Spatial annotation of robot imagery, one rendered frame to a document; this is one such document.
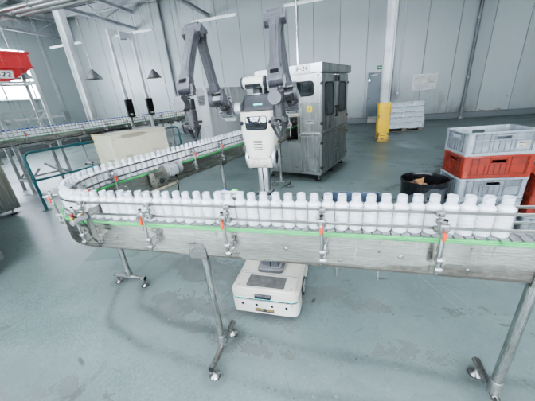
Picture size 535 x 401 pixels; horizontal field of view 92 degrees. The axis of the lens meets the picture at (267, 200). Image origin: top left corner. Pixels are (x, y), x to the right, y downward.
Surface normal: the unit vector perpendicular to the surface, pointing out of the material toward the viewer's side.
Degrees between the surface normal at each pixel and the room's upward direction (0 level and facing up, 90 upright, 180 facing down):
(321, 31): 90
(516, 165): 90
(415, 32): 90
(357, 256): 90
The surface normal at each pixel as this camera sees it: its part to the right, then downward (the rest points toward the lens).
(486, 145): -0.12, 0.38
